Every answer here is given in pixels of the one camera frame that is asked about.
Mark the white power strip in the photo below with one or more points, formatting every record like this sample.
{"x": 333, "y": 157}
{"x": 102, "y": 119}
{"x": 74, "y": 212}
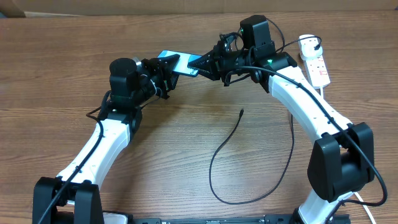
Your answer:
{"x": 317, "y": 73}

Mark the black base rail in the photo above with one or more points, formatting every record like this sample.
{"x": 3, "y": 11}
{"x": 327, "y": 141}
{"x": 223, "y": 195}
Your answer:
{"x": 211, "y": 221}

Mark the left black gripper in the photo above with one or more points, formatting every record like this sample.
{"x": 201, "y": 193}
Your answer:
{"x": 162, "y": 70}

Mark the white wall charger adapter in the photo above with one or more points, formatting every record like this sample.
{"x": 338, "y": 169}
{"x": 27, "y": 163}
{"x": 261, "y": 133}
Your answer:
{"x": 310, "y": 47}

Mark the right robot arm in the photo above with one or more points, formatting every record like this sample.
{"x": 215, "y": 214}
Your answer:
{"x": 342, "y": 159}

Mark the blue Samsung Galaxy smartphone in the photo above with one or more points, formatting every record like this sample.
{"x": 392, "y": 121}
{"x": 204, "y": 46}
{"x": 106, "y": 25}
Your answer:
{"x": 181, "y": 67}

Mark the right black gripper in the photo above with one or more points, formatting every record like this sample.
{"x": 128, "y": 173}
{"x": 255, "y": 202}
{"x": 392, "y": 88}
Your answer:
{"x": 216, "y": 59}

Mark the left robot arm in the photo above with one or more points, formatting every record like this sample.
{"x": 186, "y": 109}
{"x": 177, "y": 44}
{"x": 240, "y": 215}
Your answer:
{"x": 73, "y": 196}

